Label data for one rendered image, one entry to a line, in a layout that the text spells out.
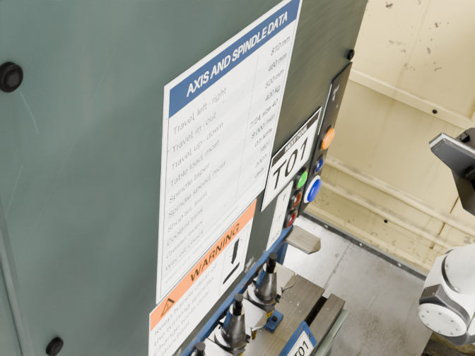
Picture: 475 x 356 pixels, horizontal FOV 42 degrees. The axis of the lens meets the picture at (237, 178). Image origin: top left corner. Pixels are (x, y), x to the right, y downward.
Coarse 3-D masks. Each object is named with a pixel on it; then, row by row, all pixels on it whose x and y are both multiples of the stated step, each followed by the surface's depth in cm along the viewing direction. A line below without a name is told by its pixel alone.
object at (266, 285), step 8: (264, 264) 111; (264, 272) 110; (272, 272) 110; (256, 280) 113; (264, 280) 111; (272, 280) 110; (256, 288) 113; (264, 288) 112; (272, 288) 112; (256, 296) 114; (264, 296) 113; (272, 296) 113
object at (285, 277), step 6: (276, 264) 121; (282, 270) 120; (288, 270) 120; (282, 276) 119; (288, 276) 119; (294, 276) 119; (282, 282) 118; (288, 282) 118; (294, 282) 118; (282, 288) 117
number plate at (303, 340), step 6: (300, 336) 140; (306, 336) 141; (300, 342) 140; (306, 342) 141; (294, 348) 138; (300, 348) 139; (306, 348) 141; (312, 348) 142; (288, 354) 136; (294, 354) 137; (300, 354) 139; (306, 354) 140
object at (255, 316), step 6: (246, 300) 114; (246, 306) 113; (252, 306) 113; (246, 312) 112; (252, 312) 112; (258, 312) 112; (264, 312) 112; (246, 318) 111; (252, 318) 111; (258, 318) 111; (264, 318) 112; (252, 324) 110; (258, 324) 110; (264, 324) 111; (252, 330) 110
